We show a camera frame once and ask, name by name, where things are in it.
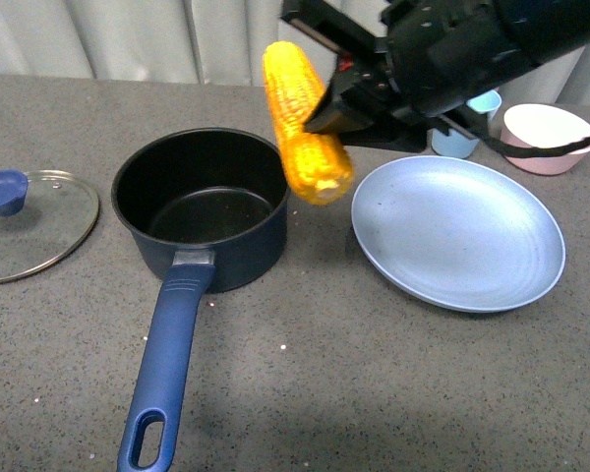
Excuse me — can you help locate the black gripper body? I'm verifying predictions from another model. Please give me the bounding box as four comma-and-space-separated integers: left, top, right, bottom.
337, 1, 532, 151

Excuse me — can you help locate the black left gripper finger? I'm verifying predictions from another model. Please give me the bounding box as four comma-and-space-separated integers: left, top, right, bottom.
304, 73, 397, 134

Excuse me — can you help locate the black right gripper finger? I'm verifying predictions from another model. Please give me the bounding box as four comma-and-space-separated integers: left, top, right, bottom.
279, 0, 388, 55

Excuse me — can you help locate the yellow corn cob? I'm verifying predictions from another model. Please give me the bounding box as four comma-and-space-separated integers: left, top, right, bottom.
263, 41, 354, 206

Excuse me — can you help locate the glass pot lid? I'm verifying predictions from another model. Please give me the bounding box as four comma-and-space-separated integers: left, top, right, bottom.
0, 170, 99, 283

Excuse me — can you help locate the light blue cup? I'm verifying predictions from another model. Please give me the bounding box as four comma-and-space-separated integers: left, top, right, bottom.
431, 89, 502, 158

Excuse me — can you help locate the pink bowl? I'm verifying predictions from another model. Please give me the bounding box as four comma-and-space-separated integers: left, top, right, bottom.
501, 103, 590, 176

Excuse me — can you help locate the white curtain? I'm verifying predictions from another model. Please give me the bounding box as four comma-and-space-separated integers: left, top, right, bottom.
0, 0, 590, 107

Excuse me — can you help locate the light blue plate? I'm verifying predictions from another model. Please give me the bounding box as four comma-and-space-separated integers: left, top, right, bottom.
351, 155, 566, 314

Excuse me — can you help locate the dark blue saucepan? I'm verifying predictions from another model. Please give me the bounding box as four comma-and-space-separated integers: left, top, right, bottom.
111, 128, 290, 471

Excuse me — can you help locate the black cable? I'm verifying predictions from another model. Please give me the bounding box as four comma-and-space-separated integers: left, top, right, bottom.
440, 115, 590, 159

